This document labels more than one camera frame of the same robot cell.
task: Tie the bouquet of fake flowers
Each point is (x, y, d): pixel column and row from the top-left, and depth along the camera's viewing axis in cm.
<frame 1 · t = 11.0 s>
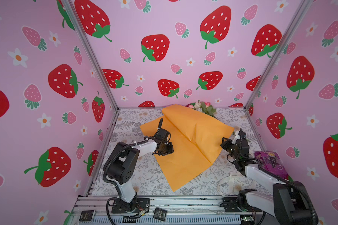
left hand: (173, 151, 94), fingers open
right hand: (222, 137, 88), fingers closed
orange wrapping paper sheet: (196, 138, 95), point 8 cm above the table
white ribbon: (230, 185, 83), on the table
purple snack bag: (272, 161, 85), point 7 cm above the table

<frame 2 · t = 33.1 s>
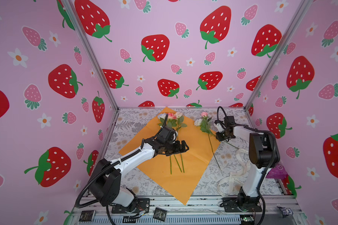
left hand: (184, 149, 81), fingers open
right hand: (219, 136, 103), fingers open
orange wrapping paper sheet: (179, 175, 88), on the table
pink fake rose stem: (172, 116, 113), point 4 cm above the table
white fake flower stem: (204, 126, 106), point 4 cm above the table
the other named things where they were.

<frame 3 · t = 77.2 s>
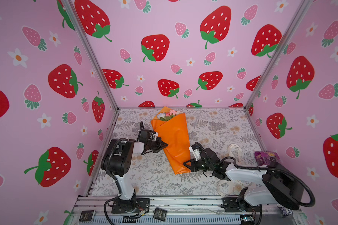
left hand: (168, 144, 95), fingers closed
right hand: (182, 164, 81), fingers closed
orange wrapping paper sheet: (174, 133, 103), point 3 cm above the table
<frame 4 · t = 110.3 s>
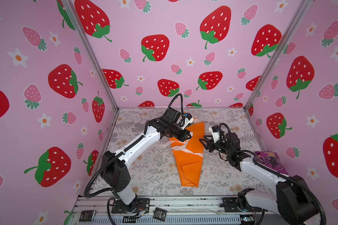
left hand: (191, 136, 76), fingers closed
right hand: (201, 138, 82), fingers open
orange wrapping paper sheet: (188, 154, 94), point 2 cm above the table
